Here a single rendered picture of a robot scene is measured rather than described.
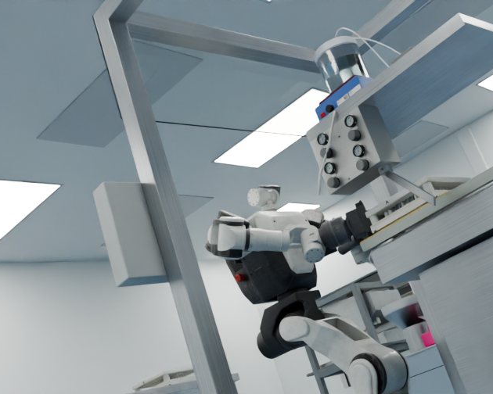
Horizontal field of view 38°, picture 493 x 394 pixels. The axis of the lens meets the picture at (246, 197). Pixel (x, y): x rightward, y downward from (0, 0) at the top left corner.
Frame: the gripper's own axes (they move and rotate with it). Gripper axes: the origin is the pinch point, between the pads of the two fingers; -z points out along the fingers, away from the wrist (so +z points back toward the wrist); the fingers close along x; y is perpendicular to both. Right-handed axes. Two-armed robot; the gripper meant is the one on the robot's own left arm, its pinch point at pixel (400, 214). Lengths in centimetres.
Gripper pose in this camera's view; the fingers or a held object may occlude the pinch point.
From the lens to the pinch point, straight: 234.4
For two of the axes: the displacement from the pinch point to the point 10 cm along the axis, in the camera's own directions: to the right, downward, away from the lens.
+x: 3.2, 8.8, -3.6
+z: -4.8, 4.7, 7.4
